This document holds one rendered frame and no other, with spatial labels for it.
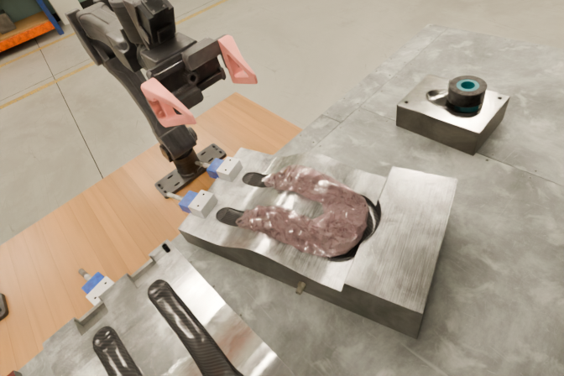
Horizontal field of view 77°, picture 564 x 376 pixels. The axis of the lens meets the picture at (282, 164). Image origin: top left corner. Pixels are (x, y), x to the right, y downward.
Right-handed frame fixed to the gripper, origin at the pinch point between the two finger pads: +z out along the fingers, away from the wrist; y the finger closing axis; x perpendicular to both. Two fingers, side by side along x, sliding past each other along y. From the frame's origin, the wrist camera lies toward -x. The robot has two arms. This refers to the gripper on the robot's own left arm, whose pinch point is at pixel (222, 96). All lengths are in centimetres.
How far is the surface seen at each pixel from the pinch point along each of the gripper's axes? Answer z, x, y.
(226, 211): -14.1, 35.1, -2.9
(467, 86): 6, 31, 57
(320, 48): -159, 122, 164
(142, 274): -13.9, 33.9, -23.3
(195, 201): -19.3, 32.1, -6.3
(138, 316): -5.1, 31.4, -26.9
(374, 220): 11.7, 33.1, 14.9
